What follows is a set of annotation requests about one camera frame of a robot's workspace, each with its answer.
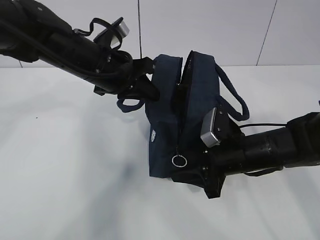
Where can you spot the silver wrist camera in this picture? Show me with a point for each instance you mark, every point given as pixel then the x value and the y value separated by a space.
pixel 218 127
pixel 113 34

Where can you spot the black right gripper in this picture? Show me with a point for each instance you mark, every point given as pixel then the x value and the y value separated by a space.
pixel 224 159

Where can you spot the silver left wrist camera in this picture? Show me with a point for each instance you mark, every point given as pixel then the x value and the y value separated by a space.
pixel 113 34

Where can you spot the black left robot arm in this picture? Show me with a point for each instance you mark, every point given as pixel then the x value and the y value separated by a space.
pixel 30 32

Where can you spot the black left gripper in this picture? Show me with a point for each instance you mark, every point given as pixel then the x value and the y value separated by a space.
pixel 133 81

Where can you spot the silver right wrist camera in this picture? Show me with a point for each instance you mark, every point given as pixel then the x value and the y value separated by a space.
pixel 218 127

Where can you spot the navy blue lunch bag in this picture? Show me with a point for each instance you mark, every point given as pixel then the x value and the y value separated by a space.
pixel 189 89

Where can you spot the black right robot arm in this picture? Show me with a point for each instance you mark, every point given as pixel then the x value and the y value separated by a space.
pixel 296 144

